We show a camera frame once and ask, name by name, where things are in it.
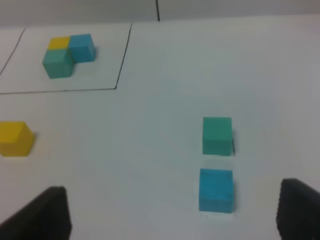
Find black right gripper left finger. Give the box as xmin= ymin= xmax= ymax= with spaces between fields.
xmin=0 ymin=186 xmax=72 ymax=240

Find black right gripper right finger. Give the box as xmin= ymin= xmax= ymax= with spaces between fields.
xmin=276 ymin=178 xmax=320 ymax=240

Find green template block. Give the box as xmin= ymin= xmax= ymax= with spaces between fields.
xmin=42 ymin=48 xmax=74 ymax=79

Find blue template block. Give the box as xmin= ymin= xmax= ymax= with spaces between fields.
xmin=68 ymin=33 xmax=96 ymax=64

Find yellow template block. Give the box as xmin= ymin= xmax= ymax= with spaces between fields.
xmin=47 ymin=36 xmax=71 ymax=50

